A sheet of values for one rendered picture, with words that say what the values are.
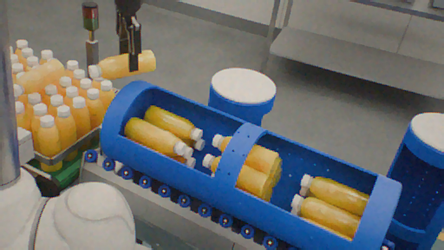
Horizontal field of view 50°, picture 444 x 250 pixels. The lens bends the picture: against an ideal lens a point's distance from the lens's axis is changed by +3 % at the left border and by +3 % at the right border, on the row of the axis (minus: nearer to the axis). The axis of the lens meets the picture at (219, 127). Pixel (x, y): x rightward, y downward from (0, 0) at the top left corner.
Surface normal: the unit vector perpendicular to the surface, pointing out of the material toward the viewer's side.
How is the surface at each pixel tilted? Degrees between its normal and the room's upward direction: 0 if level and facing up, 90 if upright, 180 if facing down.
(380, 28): 90
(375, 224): 45
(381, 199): 16
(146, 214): 71
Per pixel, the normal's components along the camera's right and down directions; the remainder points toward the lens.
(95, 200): 0.22, -0.79
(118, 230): 0.78, 0.13
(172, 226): -0.40, 0.18
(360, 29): -0.36, 0.51
